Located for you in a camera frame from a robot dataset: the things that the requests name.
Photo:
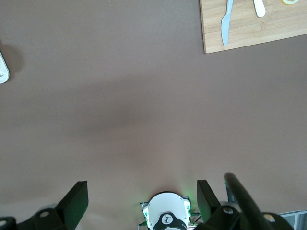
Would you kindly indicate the yellow lemon slice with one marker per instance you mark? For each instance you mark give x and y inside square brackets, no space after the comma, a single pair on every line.
[290,2]

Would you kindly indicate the aluminium table edge rail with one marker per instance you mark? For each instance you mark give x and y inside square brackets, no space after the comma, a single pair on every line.
[295,220]

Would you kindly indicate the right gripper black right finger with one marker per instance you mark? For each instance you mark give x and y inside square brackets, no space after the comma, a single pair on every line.
[208,206]

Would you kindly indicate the bamboo cutting board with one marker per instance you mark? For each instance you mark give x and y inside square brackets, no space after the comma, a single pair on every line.
[251,33]

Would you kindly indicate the white plastic knife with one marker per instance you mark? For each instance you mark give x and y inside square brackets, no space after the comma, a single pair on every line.
[259,9]

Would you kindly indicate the cream bear print tray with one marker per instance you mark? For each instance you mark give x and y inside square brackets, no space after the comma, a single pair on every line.
[3,72]

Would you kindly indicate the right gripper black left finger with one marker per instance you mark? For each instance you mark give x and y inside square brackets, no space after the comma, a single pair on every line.
[74,203]

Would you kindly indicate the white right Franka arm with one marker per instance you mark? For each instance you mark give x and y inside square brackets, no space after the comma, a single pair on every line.
[165,203]

